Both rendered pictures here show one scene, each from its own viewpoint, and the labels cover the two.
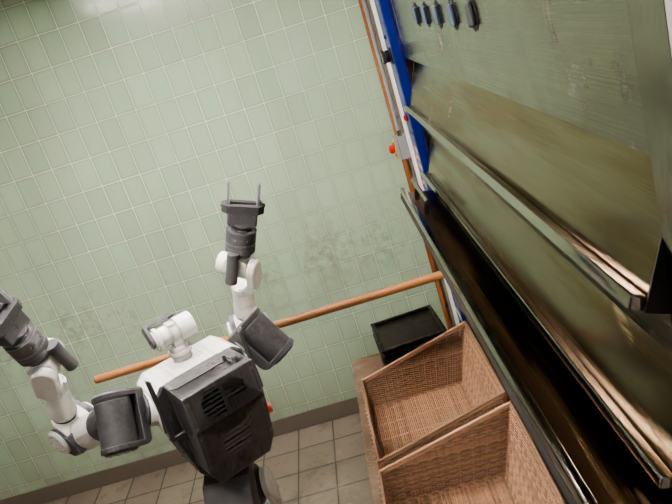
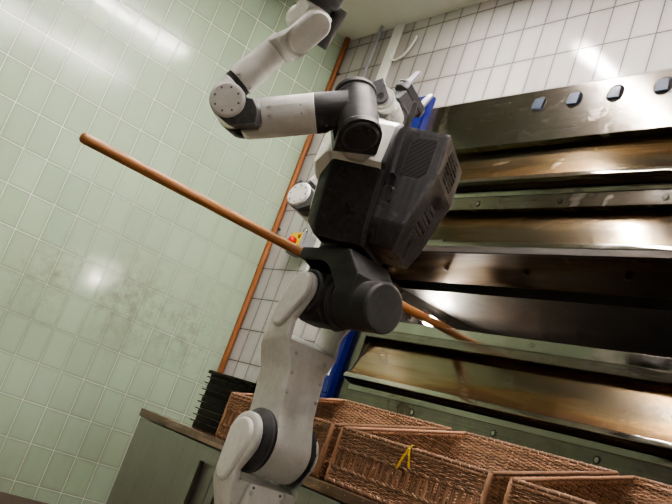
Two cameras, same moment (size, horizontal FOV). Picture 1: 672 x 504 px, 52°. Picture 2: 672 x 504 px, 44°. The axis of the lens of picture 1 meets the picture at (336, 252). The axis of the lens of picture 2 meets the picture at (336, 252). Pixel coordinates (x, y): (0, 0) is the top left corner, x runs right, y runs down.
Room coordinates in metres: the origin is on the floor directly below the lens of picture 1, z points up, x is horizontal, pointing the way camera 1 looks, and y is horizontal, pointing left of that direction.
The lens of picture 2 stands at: (0.17, 1.65, 0.64)
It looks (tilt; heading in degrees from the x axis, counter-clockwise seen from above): 13 degrees up; 322
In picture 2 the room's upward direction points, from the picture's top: 20 degrees clockwise
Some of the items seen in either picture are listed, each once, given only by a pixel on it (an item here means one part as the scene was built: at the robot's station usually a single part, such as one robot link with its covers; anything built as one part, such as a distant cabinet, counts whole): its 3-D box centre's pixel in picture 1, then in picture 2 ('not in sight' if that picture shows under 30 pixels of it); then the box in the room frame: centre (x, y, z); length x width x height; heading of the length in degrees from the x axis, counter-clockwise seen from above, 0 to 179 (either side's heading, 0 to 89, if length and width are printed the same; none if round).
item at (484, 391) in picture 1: (430, 401); (331, 432); (2.18, -0.16, 0.72); 0.56 x 0.49 x 0.28; 178
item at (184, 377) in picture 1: (210, 406); (381, 190); (1.62, 0.44, 1.27); 0.34 x 0.30 x 0.36; 120
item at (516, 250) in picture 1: (496, 220); (600, 233); (1.58, -0.40, 1.54); 1.79 x 0.11 x 0.19; 177
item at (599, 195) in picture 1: (473, 117); (622, 157); (1.58, -0.40, 1.80); 1.79 x 0.11 x 0.19; 177
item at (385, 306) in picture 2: (235, 496); (348, 291); (1.59, 0.46, 1.00); 0.28 x 0.13 x 0.18; 178
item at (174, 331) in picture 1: (175, 334); (385, 113); (1.68, 0.47, 1.47); 0.10 x 0.07 x 0.09; 120
